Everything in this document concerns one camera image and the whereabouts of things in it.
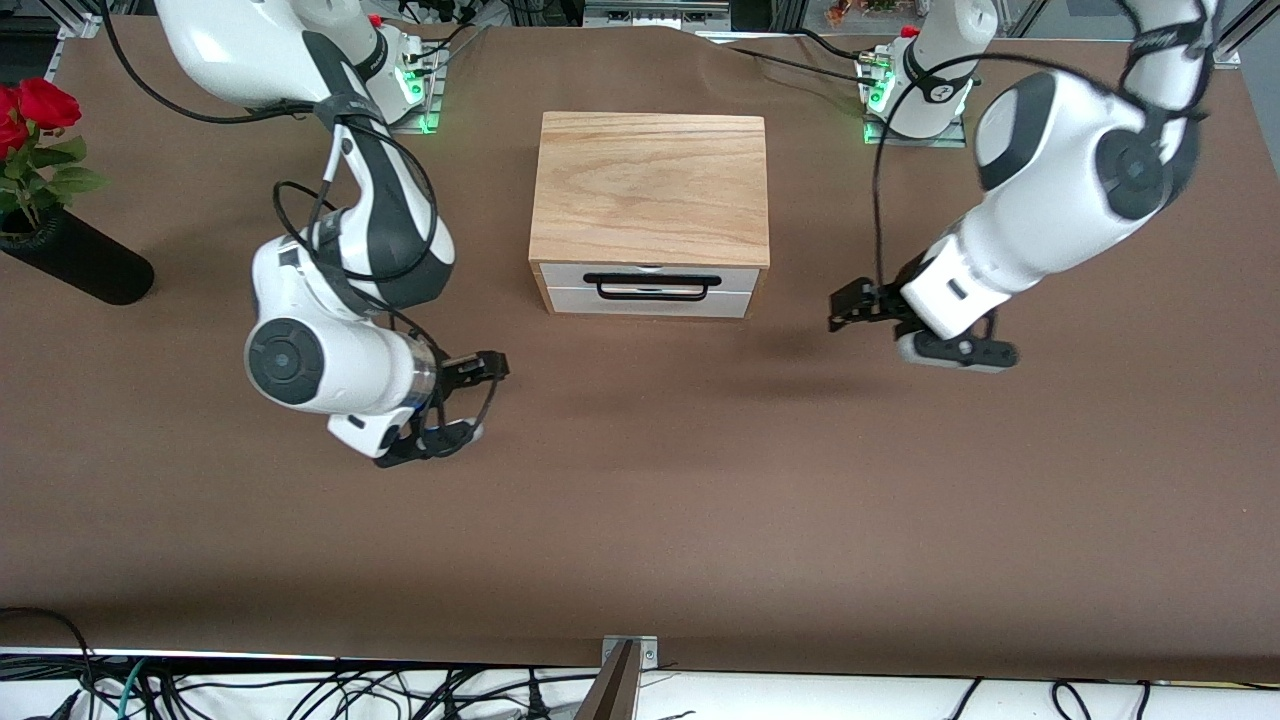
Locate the wooden drawer with white front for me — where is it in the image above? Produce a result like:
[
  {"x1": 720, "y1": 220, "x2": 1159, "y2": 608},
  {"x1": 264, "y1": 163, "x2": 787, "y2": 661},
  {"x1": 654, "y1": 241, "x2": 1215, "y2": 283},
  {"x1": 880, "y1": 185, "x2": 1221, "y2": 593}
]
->
[{"x1": 538, "y1": 264, "x2": 761, "y2": 291}]

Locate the black base cable bundle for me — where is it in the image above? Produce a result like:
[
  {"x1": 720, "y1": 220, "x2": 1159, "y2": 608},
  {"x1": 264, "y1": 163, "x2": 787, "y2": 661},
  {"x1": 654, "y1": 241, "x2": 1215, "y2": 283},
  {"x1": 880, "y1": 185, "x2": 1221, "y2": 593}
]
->
[{"x1": 408, "y1": 18, "x2": 491, "y2": 77}]

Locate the teal cable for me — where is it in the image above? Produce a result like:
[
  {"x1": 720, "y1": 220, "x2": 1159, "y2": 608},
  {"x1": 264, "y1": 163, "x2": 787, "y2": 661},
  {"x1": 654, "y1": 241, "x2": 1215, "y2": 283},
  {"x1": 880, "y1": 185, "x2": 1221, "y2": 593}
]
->
[{"x1": 114, "y1": 658, "x2": 149, "y2": 720}]

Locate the red rose bouquet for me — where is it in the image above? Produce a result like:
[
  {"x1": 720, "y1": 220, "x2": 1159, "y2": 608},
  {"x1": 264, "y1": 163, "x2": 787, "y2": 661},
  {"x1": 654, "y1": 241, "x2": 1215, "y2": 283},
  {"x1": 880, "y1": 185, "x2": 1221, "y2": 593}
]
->
[{"x1": 0, "y1": 78, "x2": 109, "y2": 233}]

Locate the brown slanted post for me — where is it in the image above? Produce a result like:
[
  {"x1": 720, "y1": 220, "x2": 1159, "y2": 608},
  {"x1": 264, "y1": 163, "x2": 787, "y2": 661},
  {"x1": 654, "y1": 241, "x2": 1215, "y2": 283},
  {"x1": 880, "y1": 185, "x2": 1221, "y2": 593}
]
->
[{"x1": 574, "y1": 640, "x2": 638, "y2": 720}]

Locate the wooden drawer cabinet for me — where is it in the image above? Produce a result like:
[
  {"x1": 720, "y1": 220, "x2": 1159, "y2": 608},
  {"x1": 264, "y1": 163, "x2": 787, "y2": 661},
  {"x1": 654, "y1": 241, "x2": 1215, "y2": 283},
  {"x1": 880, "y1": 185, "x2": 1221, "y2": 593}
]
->
[{"x1": 528, "y1": 112, "x2": 771, "y2": 321}]

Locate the long black base cable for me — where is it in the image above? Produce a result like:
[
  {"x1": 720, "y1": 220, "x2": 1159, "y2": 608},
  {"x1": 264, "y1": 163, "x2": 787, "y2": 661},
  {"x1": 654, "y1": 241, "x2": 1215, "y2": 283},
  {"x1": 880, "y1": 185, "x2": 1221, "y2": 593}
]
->
[{"x1": 712, "y1": 42, "x2": 879, "y2": 87}]

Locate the black cable tangle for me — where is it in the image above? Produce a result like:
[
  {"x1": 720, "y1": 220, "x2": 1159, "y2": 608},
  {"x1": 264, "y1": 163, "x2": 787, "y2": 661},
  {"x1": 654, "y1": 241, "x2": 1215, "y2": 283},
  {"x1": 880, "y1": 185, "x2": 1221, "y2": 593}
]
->
[{"x1": 140, "y1": 664, "x2": 603, "y2": 720}]

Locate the short black base cable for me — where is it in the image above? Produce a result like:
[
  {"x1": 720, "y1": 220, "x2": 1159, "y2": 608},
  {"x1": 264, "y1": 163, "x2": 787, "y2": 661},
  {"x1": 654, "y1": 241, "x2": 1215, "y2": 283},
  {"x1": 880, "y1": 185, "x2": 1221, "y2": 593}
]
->
[{"x1": 790, "y1": 28, "x2": 885, "y2": 65}]

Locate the white plain drawer front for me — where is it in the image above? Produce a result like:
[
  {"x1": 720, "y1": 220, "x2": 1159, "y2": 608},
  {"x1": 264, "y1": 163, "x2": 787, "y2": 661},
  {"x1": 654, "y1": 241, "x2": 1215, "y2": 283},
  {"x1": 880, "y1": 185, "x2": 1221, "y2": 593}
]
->
[{"x1": 545, "y1": 287, "x2": 755, "y2": 320}]

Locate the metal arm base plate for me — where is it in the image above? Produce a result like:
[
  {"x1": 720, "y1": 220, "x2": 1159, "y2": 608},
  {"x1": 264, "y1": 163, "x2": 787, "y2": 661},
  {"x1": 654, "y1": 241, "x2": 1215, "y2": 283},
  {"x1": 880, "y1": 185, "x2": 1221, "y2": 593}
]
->
[
  {"x1": 863, "y1": 55, "x2": 968, "y2": 149},
  {"x1": 385, "y1": 40, "x2": 442, "y2": 135}
]

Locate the black metal drawer handle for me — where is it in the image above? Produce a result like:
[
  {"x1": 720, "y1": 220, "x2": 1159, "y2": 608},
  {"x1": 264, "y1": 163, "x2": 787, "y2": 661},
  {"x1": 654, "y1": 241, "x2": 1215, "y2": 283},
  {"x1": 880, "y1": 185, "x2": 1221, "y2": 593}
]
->
[{"x1": 583, "y1": 271, "x2": 724, "y2": 302}]

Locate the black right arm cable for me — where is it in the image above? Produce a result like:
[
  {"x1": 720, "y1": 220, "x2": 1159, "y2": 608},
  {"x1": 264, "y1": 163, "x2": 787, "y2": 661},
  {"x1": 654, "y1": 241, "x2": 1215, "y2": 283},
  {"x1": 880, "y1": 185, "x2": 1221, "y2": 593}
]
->
[{"x1": 98, "y1": 0, "x2": 447, "y2": 353}]

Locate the thick black looping cable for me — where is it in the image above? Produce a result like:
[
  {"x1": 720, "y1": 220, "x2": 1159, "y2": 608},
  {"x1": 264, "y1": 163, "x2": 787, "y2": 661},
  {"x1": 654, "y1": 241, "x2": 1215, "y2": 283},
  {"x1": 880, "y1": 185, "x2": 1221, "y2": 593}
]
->
[{"x1": 0, "y1": 606, "x2": 99, "y2": 720}]

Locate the small metal edge bracket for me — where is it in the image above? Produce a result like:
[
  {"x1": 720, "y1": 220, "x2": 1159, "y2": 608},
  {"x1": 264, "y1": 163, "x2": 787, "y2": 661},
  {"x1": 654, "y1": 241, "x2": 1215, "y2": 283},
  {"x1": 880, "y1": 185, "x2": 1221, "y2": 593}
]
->
[{"x1": 601, "y1": 636, "x2": 659, "y2": 671}]

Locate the brown table cover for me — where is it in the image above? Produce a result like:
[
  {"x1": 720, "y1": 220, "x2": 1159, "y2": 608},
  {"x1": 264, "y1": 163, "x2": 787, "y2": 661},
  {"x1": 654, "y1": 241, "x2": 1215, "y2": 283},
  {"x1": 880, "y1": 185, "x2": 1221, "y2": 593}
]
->
[{"x1": 0, "y1": 14, "x2": 1280, "y2": 687}]

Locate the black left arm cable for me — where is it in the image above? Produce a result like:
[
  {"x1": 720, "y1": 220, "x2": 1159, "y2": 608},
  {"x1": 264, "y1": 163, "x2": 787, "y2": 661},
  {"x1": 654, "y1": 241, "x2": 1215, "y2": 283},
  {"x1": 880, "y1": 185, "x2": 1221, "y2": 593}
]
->
[{"x1": 872, "y1": 0, "x2": 1217, "y2": 297}]

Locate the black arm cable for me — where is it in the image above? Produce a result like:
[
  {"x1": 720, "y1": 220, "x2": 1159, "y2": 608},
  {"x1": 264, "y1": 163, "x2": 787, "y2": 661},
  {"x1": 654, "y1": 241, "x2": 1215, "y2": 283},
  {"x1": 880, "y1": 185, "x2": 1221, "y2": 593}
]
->
[
  {"x1": 872, "y1": 0, "x2": 1217, "y2": 297},
  {"x1": 98, "y1": 0, "x2": 447, "y2": 353}
]

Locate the grey equipment box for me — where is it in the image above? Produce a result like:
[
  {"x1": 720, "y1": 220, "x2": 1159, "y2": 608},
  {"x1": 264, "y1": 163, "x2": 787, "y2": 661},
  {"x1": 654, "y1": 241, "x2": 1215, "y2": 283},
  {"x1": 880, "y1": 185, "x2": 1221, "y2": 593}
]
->
[{"x1": 582, "y1": 0, "x2": 732, "y2": 30}]

